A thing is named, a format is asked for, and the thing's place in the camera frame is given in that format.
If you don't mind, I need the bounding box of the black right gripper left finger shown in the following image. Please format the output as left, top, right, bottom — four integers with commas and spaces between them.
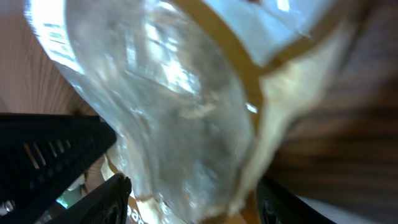
49, 174, 131, 224

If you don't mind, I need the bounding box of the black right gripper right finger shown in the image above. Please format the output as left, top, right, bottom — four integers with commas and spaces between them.
256, 176, 335, 224

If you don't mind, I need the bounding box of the brown snack bag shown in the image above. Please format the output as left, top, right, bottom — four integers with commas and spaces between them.
24, 0, 349, 223

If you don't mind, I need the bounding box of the green lid jar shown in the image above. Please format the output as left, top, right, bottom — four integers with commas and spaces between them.
56, 187, 83, 209

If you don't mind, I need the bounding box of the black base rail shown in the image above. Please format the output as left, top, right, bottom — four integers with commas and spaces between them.
1, 113, 116, 223

